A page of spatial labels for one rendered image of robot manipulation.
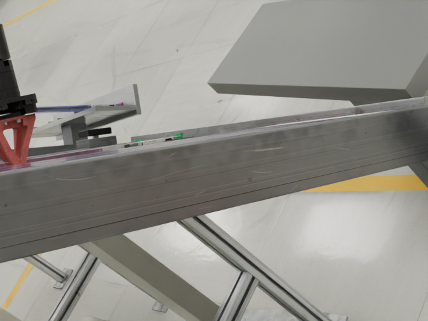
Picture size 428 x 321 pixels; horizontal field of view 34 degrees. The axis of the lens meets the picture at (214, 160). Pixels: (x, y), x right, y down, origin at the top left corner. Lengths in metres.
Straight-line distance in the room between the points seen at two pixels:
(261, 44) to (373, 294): 0.66
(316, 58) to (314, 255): 0.75
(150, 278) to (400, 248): 0.61
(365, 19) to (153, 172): 0.84
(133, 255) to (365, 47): 0.70
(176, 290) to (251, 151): 1.07
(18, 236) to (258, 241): 1.66
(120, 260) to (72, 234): 1.05
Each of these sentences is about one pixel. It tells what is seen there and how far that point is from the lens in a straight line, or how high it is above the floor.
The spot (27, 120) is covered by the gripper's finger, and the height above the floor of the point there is 0.98.
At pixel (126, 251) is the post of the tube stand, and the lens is 1.59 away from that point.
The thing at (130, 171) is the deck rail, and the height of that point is 1.02.
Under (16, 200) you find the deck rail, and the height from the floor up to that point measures 1.08.
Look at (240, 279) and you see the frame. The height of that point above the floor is 0.32.
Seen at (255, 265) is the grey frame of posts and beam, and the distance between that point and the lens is 1.57.
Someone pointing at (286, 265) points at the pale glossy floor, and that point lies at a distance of 2.00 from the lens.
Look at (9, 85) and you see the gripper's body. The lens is 1.02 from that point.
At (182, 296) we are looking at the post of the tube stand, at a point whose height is 0.32.
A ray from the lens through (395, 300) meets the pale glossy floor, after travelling 1.72.
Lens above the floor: 1.25
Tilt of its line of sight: 29 degrees down
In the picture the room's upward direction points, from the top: 48 degrees counter-clockwise
